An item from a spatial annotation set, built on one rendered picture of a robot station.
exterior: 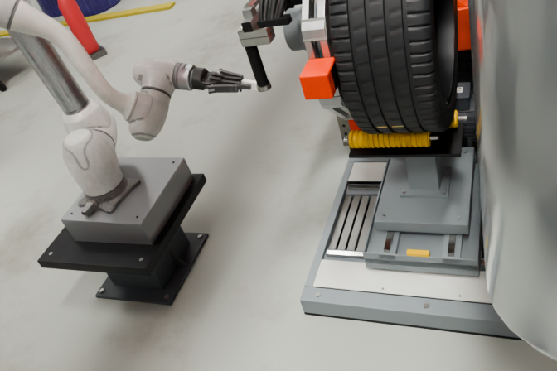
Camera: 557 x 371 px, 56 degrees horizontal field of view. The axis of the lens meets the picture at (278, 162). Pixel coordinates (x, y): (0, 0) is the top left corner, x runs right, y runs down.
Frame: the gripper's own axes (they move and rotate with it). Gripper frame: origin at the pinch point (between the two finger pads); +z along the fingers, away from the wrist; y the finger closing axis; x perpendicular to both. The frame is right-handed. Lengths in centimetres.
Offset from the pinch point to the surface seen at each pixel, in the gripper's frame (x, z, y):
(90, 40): 113, -207, 212
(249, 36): -24.7, 4.1, -13.9
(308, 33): -32.2, 22.6, -23.1
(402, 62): -31, 46, -31
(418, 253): 38, 61, -27
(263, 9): -33.3, 8.5, -14.3
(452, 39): -14, 61, 18
